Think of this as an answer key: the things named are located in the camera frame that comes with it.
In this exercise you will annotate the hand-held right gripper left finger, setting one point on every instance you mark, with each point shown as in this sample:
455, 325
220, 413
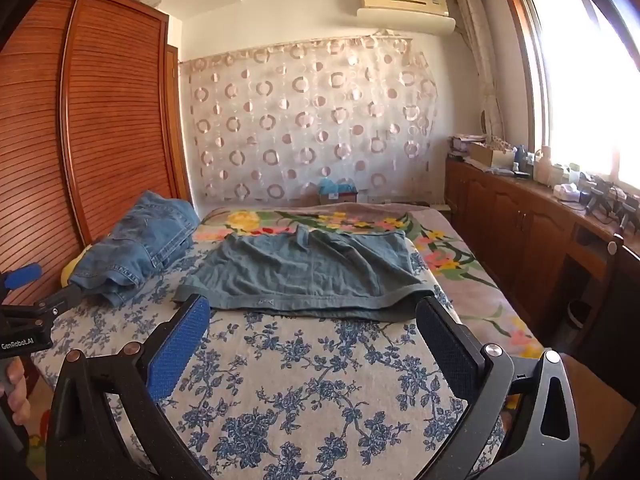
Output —
177, 350

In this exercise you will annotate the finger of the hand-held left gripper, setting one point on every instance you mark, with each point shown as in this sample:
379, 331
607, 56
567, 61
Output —
60, 300
25, 275

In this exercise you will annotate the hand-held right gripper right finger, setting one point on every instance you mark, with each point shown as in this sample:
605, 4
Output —
445, 345

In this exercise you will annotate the grey-blue pants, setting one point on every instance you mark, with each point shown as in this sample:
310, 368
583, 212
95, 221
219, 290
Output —
310, 270

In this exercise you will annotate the person's left hand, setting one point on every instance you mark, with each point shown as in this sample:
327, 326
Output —
15, 390

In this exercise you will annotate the yellow plush toy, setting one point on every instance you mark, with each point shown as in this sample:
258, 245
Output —
70, 270

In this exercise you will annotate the blue denim jeans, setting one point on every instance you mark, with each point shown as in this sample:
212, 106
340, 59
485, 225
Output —
140, 240

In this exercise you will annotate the white waste bin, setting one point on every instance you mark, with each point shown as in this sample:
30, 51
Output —
580, 316

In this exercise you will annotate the wooden side cabinet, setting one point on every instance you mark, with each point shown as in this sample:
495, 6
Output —
525, 230

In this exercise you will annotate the cardboard box with blue cloth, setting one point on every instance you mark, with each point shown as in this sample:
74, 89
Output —
337, 192

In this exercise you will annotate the wooden slatted wardrobe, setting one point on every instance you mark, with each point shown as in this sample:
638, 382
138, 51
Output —
115, 110

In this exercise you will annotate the white tissue box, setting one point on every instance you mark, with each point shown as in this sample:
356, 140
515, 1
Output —
566, 192

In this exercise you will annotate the white bottle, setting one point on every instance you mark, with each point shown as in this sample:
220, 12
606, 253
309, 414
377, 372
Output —
541, 167

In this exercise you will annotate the circle-patterned sheer curtain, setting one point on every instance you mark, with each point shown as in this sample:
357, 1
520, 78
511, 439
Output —
310, 120

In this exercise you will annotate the white window curtain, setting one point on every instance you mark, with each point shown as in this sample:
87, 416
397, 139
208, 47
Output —
482, 60

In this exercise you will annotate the window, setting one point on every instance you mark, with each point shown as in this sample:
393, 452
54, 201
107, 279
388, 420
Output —
585, 85

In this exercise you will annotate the wall air conditioner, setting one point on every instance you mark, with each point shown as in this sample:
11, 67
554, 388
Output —
405, 7

